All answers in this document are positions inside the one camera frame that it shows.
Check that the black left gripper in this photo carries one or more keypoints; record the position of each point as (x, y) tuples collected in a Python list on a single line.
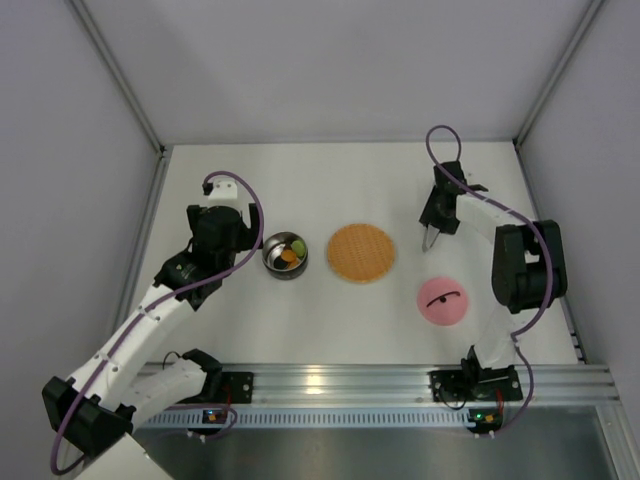
[(252, 220)]

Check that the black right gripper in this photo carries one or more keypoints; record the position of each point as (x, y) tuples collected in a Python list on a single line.
[(436, 220)]

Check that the metal tongs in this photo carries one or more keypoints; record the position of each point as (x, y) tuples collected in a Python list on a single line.
[(431, 235)]

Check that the orange round food piece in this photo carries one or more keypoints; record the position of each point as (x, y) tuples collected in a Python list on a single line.
[(288, 255)]

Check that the green round food piece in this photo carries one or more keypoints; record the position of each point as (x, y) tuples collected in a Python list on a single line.
[(299, 247)]

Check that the pink lid with black handle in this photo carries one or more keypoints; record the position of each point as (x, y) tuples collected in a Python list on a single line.
[(442, 301)]

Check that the black round food piece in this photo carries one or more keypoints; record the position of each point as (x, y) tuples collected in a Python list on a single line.
[(280, 264)]

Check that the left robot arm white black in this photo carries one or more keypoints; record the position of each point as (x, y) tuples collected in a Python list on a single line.
[(102, 401)]

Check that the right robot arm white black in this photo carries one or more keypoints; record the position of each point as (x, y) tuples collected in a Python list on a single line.
[(528, 273)]

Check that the steel lunch box bowl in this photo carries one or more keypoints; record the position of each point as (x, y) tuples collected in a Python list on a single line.
[(272, 249)]

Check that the woven orange basket plate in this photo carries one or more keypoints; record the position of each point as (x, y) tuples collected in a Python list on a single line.
[(360, 253)]

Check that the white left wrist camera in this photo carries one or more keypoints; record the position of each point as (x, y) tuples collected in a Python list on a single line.
[(221, 191)]

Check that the left aluminium frame post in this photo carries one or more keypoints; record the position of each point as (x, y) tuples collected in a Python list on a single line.
[(99, 43)]

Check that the aluminium frame post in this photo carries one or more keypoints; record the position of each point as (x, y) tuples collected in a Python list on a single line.
[(99, 43), (559, 68)]

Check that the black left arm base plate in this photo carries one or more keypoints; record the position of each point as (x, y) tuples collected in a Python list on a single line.
[(237, 387)]

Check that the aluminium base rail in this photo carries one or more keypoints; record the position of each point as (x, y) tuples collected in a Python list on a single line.
[(319, 386)]

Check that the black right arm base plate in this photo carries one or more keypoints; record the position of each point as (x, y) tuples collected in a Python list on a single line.
[(448, 386)]

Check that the slotted grey cable duct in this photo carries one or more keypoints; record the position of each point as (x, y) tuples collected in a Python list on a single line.
[(430, 416)]

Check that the right aluminium frame post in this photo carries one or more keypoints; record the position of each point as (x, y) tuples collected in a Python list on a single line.
[(559, 68)]

